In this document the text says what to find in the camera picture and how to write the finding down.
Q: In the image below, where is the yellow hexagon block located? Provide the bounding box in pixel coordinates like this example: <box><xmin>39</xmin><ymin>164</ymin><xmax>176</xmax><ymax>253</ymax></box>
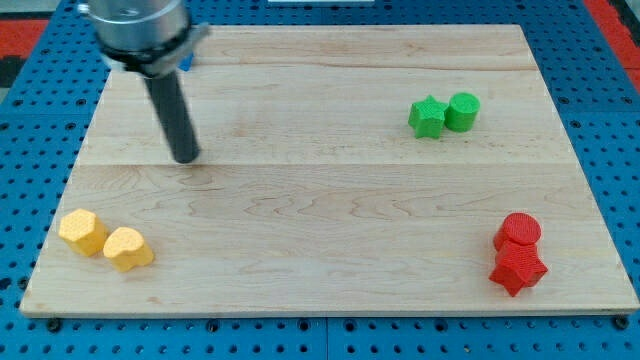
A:
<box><xmin>58</xmin><ymin>209</ymin><xmax>108</xmax><ymax>257</ymax></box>

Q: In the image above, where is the blue block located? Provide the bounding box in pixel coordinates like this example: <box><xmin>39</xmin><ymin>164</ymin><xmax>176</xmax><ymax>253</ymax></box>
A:
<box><xmin>178</xmin><ymin>53</ymin><xmax>194</xmax><ymax>72</ymax></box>

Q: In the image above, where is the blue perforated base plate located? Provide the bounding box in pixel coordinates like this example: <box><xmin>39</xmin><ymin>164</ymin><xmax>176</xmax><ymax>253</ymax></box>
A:
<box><xmin>1</xmin><ymin>0</ymin><xmax>639</xmax><ymax>359</ymax></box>

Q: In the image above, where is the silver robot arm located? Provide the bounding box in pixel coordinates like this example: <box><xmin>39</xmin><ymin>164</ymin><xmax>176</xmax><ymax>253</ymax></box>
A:
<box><xmin>77</xmin><ymin>0</ymin><xmax>210</xmax><ymax>164</ymax></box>

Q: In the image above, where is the green cylinder block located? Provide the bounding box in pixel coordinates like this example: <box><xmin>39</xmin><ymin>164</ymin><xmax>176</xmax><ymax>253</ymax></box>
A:
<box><xmin>445</xmin><ymin>92</ymin><xmax>480</xmax><ymax>132</ymax></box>

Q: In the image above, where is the yellow heart block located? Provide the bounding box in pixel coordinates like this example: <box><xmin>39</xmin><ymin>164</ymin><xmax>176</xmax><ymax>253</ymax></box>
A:
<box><xmin>103</xmin><ymin>227</ymin><xmax>154</xmax><ymax>272</ymax></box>

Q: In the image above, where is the red cylinder block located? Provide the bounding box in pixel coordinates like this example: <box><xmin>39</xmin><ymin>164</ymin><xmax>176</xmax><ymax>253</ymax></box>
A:
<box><xmin>493</xmin><ymin>212</ymin><xmax>542</xmax><ymax>250</ymax></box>

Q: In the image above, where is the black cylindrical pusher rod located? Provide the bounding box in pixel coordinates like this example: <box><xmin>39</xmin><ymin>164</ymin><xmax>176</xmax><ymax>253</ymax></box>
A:
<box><xmin>144</xmin><ymin>72</ymin><xmax>200</xmax><ymax>164</ymax></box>

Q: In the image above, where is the wooden board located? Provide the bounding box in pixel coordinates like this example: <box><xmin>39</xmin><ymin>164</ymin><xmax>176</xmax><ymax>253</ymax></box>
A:
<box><xmin>20</xmin><ymin>25</ymin><xmax>639</xmax><ymax>318</ymax></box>

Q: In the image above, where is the green star block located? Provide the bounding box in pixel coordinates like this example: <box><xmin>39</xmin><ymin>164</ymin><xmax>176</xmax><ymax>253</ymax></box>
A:
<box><xmin>408</xmin><ymin>95</ymin><xmax>449</xmax><ymax>139</ymax></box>

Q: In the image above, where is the red star block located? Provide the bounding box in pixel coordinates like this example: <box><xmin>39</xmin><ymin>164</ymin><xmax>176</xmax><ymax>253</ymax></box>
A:
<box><xmin>489</xmin><ymin>242</ymin><xmax>548</xmax><ymax>297</ymax></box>

